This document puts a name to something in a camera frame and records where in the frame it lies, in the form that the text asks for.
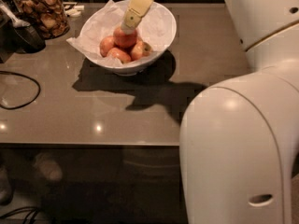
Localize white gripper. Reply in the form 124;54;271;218
121;0;154;35

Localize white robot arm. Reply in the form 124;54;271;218
179;0;299;224

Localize right red-green apple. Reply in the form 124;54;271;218
130;41;152;61

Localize white ceramic bowl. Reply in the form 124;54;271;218
79;0;178;77

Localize white crumpled paper liner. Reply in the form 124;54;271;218
65;0;171;68

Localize small white items on table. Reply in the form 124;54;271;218
64;4;85;18

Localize glass jar of dried slices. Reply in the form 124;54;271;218
13;0;69;39

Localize black coffee machine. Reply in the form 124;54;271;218
0;0;46;53

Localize white shoe under table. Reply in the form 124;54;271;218
33;152;63;182

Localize white shoe at left edge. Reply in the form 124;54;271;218
0;166;13;205

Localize black cable on table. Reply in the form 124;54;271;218
0;70;42;111

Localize black cables on floor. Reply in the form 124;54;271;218
0;206;41;224

